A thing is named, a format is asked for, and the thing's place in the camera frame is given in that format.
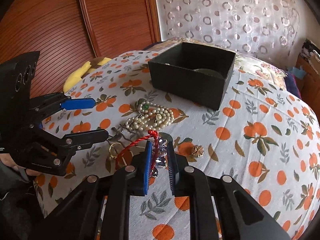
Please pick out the yellow striped plush toy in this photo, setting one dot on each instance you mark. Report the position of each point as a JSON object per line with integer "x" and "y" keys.
{"x": 87, "y": 68}

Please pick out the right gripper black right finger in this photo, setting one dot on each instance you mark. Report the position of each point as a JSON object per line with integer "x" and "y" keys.
{"x": 172, "y": 168}

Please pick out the wooden side cabinet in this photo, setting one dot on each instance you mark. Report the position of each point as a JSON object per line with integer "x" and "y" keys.
{"x": 309, "y": 85}

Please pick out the black open jewelry box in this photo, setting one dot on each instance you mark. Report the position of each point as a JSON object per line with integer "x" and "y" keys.
{"x": 195, "y": 72}

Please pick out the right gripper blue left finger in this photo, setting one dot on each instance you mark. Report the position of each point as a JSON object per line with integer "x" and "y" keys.
{"x": 147, "y": 166}

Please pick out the sheer circle pattern curtain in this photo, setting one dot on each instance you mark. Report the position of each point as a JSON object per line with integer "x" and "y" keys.
{"x": 266, "y": 29}

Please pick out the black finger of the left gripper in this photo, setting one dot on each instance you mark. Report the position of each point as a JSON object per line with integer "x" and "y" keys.
{"x": 84, "y": 140}

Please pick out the red cord crystal pendant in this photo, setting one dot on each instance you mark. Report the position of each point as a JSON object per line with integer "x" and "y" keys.
{"x": 155, "y": 153}

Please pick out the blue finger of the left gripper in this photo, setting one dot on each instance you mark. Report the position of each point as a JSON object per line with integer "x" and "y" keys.
{"x": 74, "y": 104}

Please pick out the pile of papers and boxes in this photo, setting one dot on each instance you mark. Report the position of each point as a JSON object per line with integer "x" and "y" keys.
{"x": 310, "y": 52}

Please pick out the bronze flower brooch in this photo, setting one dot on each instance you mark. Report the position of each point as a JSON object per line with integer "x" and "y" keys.
{"x": 197, "y": 151}

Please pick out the wooden louvered wardrobe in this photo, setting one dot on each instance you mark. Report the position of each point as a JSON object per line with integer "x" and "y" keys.
{"x": 69, "y": 32}

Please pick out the person's left hand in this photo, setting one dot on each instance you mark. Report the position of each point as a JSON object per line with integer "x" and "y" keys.
{"x": 8, "y": 161}

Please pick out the dark blue blanket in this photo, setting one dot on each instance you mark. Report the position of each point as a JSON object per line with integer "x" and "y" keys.
{"x": 291, "y": 85}

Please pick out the orange print table cloth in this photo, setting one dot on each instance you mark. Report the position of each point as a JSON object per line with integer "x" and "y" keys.
{"x": 262, "y": 136}

